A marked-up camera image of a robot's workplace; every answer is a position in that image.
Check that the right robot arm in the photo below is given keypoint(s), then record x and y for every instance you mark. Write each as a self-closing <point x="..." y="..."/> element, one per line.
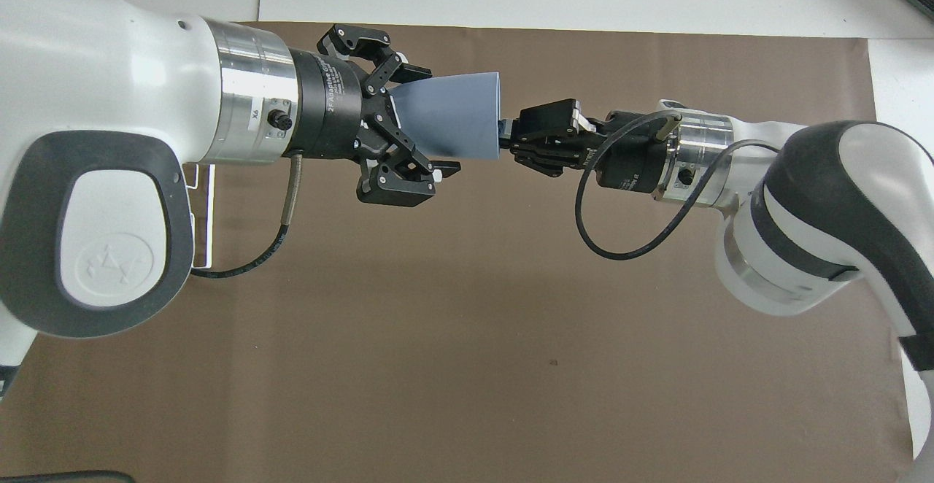
<point x="824" y="198"/>

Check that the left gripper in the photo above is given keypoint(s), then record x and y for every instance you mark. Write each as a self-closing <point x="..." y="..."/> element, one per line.
<point x="328" y="107"/>

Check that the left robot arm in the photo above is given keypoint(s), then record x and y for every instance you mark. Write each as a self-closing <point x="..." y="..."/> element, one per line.
<point x="109" y="82"/>

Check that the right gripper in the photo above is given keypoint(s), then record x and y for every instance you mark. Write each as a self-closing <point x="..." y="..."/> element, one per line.
<point x="631" y="158"/>

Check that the blue-grey cup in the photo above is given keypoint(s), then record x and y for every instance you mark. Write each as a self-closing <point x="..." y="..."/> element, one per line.
<point x="452" y="114"/>

